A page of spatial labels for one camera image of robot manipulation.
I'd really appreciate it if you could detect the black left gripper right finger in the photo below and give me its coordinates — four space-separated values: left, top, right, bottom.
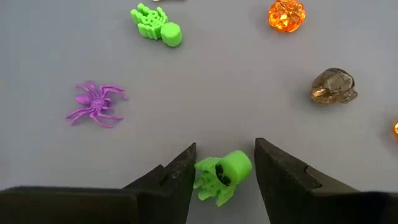
254 138 398 224

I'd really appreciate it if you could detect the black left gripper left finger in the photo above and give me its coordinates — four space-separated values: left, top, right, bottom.
0 142 197 224

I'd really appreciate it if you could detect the green plastic skeleton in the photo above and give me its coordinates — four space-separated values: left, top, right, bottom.
129 2 183 48
193 150 253 208

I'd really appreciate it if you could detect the smoky translucent plastic skull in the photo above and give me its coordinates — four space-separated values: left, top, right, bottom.
310 67 358 105

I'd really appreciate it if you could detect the purple plastic spider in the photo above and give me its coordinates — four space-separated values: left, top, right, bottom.
65 80 129 129

